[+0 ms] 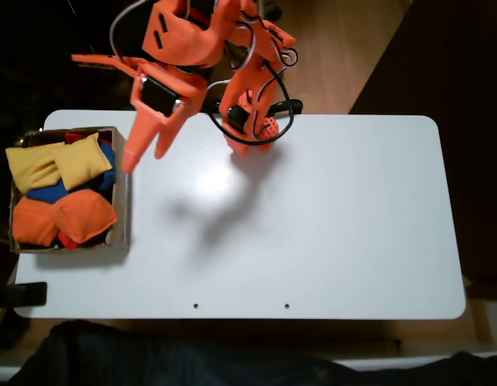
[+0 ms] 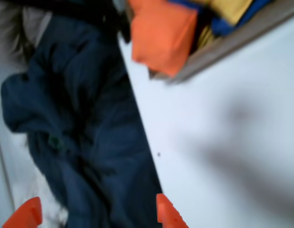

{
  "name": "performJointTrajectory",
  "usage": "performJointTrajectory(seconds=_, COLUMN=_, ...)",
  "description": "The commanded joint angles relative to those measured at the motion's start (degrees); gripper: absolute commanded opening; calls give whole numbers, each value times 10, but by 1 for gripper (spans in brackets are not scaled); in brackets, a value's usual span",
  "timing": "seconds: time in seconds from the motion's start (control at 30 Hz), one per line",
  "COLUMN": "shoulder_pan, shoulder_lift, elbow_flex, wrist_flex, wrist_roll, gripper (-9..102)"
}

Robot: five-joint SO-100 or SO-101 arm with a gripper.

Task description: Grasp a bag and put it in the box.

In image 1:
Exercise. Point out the orange gripper camera mount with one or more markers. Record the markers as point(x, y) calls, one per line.
point(103, 61)

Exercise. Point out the orange bean bag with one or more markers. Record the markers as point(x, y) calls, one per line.
point(33, 223)
point(85, 217)

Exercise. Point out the red bean bag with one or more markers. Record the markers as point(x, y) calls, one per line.
point(73, 136)
point(67, 241)

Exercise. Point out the yellow bean bag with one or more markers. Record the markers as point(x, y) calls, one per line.
point(29, 169)
point(81, 161)

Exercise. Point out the blue bean bag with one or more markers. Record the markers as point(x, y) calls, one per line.
point(47, 194)

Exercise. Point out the cardboard box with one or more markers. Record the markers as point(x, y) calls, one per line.
point(121, 209)

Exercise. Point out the black table clamp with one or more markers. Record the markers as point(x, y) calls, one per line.
point(27, 293)

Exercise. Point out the black base clamp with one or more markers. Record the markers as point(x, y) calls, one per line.
point(214, 105)
point(292, 107)

